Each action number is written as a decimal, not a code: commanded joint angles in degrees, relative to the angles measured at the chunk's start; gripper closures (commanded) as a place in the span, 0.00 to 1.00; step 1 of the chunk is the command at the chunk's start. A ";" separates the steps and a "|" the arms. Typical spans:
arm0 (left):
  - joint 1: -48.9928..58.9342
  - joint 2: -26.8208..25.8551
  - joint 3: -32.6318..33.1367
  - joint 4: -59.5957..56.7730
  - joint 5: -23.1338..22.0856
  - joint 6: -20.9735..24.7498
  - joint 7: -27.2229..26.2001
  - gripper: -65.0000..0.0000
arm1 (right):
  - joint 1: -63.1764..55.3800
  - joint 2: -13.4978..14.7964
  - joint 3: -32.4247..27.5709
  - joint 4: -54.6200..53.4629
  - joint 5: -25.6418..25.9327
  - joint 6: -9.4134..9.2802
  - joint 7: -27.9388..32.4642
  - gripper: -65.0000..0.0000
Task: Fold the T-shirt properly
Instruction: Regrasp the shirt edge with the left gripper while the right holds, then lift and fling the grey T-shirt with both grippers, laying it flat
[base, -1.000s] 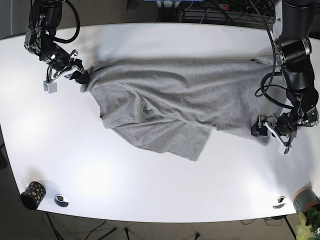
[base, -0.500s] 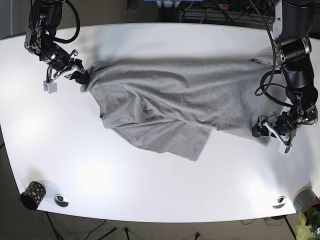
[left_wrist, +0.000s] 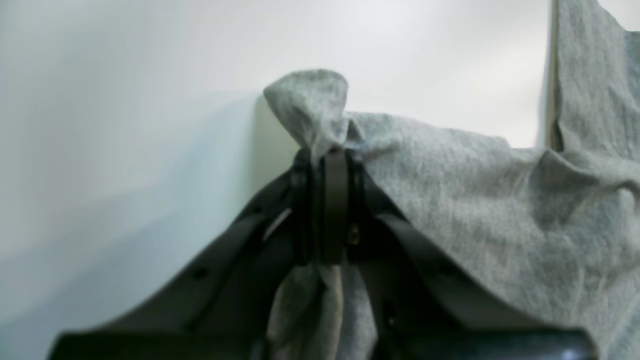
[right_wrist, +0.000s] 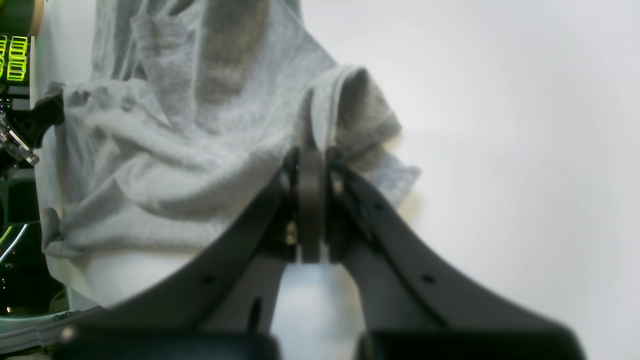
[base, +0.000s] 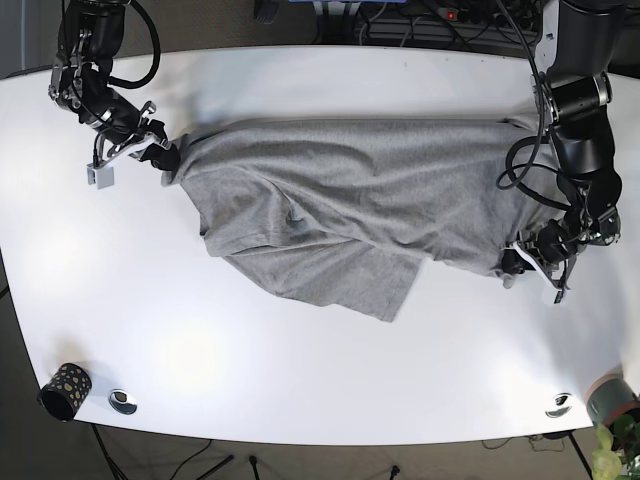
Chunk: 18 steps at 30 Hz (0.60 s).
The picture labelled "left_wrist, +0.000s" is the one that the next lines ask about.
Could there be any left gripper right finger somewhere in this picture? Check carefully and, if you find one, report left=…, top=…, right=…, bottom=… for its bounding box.
left=322, top=150, right=599, bottom=360

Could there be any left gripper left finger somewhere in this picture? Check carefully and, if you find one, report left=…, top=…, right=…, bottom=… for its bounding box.
left=50, top=150, right=313, bottom=360

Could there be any grey T-shirt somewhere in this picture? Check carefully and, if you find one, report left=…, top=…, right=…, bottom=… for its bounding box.
left=263, top=0, right=640, bottom=360

